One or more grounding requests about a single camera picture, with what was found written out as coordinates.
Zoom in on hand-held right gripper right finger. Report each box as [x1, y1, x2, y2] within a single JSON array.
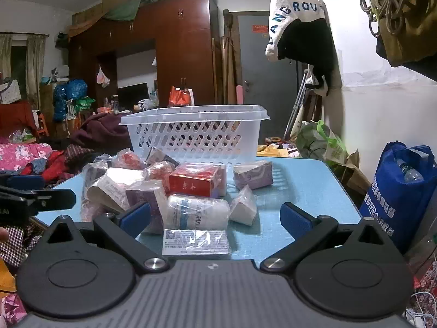
[[259, 202, 401, 274]]

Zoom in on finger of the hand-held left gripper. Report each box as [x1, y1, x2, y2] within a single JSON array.
[[20, 187, 76, 214], [0, 174, 46, 192]]

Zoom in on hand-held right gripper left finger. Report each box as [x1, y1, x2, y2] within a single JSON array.
[[38, 201, 170, 274]]

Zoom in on red ball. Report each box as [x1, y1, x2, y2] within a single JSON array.
[[114, 148, 144, 171], [144, 160, 175, 194]]

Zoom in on light purple bagged box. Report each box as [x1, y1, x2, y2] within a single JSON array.
[[233, 160, 274, 191]]

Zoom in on white plastic basket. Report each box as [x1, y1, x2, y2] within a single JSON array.
[[119, 104, 271, 165]]

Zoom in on pink floral blanket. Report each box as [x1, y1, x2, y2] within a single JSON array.
[[0, 142, 52, 172]]

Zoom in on checkered cloth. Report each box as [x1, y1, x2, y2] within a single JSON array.
[[0, 217, 46, 271]]

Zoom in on white bagged box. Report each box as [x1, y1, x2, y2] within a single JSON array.
[[86, 167, 146, 213]]

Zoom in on dark bagged item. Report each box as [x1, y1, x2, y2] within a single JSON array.
[[81, 162, 109, 197]]

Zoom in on small white bagged item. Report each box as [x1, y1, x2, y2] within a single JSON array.
[[230, 185, 258, 226]]

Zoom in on white bagged bottle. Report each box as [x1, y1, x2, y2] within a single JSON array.
[[167, 194, 230, 230]]

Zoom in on flat clear labelled packet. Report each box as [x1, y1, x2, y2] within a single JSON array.
[[162, 229, 230, 256]]

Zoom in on dark grey bagged box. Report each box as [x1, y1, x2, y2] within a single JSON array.
[[146, 148, 180, 169]]

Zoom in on red box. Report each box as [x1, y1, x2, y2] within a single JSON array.
[[169, 163, 222, 198]]

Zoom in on yellow packets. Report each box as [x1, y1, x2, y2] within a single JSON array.
[[256, 144, 291, 158]]

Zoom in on brown paper bag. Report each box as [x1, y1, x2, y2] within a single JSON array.
[[332, 150, 371, 197]]

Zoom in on maroon cloth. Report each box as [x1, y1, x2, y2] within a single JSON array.
[[70, 112, 132, 153]]

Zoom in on green plastic bag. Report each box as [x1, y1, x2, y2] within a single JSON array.
[[295, 120, 349, 165]]

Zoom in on blue plastic bags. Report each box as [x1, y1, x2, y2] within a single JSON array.
[[52, 79, 89, 122]]

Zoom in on blue fabric bag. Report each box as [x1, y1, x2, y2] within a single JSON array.
[[358, 141, 437, 254]]

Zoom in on patterned curtain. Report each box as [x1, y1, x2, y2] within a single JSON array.
[[0, 33, 46, 110]]

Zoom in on metal crutches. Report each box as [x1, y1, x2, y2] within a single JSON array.
[[283, 68, 314, 141]]

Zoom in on clear plastic bottle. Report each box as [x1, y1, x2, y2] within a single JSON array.
[[395, 159, 424, 184]]

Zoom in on black monitor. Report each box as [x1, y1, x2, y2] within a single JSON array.
[[117, 82, 150, 112]]

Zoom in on pink white hanging bag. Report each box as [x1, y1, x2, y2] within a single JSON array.
[[96, 65, 111, 88]]

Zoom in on orange and white bag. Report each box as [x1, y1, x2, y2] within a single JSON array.
[[169, 87, 195, 107]]

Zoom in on grey door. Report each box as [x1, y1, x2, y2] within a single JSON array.
[[237, 11, 308, 145]]

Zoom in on black garment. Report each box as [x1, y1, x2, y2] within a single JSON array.
[[277, 18, 337, 97]]

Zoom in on wooden wardrobe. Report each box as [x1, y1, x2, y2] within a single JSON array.
[[68, 0, 225, 118]]

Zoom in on green cloth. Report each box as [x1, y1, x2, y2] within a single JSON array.
[[103, 0, 182, 22]]

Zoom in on white printed shirt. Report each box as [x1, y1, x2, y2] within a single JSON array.
[[265, 0, 325, 62]]

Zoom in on olive hanging bag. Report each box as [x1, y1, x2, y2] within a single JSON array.
[[375, 0, 437, 68]]

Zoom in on white cable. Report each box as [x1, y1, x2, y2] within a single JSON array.
[[404, 291, 437, 328]]

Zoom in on cable bundle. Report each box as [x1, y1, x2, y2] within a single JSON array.
[[359, 0, 421, 37]]

